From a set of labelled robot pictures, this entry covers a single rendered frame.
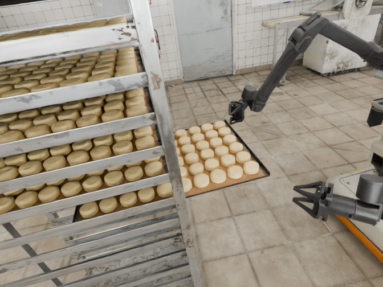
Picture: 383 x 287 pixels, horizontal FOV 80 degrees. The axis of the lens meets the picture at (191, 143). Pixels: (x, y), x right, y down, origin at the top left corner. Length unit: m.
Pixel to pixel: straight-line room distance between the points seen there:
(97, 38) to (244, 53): 4.42
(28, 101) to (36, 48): 0.10
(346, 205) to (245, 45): 4.26
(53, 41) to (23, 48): 0.05
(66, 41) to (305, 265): 1.64
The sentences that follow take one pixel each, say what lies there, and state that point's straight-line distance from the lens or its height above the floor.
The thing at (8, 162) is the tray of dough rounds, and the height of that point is 1.15.
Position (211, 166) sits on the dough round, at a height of 0.97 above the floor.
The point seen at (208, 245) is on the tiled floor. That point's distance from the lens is 1.73.
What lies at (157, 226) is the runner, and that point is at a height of 0.87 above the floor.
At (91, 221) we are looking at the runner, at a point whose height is 0.96.
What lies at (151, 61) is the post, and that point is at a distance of 0.46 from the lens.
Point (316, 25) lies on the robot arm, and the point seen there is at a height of 1.29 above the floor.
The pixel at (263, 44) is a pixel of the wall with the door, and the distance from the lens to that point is 4.93.
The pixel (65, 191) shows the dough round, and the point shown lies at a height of 1.06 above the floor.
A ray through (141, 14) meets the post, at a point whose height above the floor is 1.44.
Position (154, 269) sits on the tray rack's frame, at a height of 0.15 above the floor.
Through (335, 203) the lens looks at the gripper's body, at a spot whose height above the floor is 0.94.
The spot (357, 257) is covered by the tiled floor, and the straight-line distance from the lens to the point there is 1.86.
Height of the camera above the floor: 1.46
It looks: 33 degrees down
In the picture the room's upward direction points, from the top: 8 degrees counter-clockwise
